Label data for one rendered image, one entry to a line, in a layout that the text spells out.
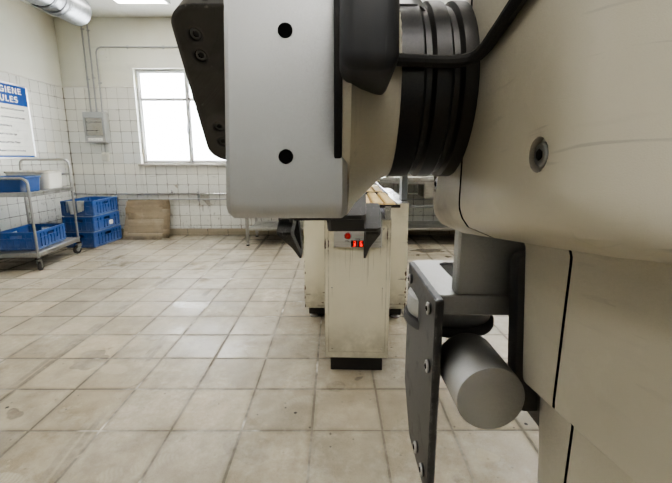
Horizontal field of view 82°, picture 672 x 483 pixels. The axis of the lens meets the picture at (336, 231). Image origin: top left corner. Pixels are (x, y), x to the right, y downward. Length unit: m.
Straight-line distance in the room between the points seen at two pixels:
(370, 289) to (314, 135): 1.87
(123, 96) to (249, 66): 6.27
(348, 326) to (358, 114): 1.96
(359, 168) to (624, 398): 0.15
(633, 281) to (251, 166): 0.16
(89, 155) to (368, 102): 6.54
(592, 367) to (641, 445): 0.03
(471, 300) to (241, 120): 0.21
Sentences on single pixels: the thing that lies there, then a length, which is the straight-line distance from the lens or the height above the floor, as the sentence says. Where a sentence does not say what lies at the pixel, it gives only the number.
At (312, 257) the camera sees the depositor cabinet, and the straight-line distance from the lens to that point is 2.70.
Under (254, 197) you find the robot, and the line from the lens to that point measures 0.16.
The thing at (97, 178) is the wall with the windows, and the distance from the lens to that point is 6.63.
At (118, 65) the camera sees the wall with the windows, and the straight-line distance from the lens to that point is 6.51.
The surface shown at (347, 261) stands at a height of 0.62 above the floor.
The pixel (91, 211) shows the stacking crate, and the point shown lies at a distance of 5.74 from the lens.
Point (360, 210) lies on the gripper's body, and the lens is 0.51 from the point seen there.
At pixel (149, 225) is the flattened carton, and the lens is 6.08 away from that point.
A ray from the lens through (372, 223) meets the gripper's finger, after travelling 0.52.
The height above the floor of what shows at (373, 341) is 0.18.
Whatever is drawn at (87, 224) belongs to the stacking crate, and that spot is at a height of 0.31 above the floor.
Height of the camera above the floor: 1.14
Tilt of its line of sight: 11 degrees down
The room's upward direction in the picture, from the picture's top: straight up
